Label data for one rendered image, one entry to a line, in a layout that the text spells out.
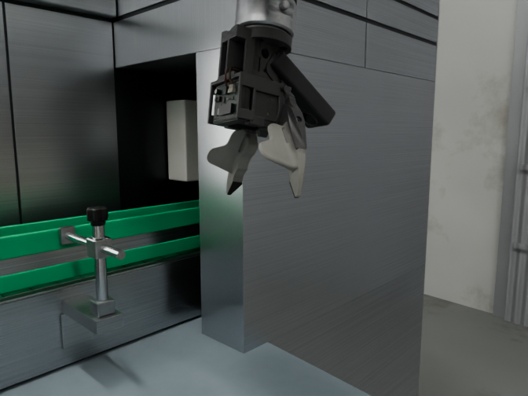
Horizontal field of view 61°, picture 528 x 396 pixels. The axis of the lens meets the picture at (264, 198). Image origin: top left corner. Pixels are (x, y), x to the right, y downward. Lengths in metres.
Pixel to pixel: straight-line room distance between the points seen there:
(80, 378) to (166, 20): 0.60
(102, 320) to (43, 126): 0.42
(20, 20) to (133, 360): 0.61
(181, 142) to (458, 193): 2.34
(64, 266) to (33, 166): 0.24
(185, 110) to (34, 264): 0.46
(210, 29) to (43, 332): 0.52
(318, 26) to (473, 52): 2.30
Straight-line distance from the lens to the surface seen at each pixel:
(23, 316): 0.74
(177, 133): 1.02
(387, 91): 1.05
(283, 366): 0.74
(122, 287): 0.79
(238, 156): 0.61
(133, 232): 0.80
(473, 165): 3.04
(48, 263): 0.75
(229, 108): 0.52
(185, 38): 0.80
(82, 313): 0.69
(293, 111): 0.53
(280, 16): 0.57
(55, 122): 0.94
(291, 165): 0.50
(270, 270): 0.77
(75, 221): 0.83
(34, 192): 0.93
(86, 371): 0.77
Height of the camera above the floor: 1.11
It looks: 8 degrees down
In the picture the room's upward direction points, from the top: straight up
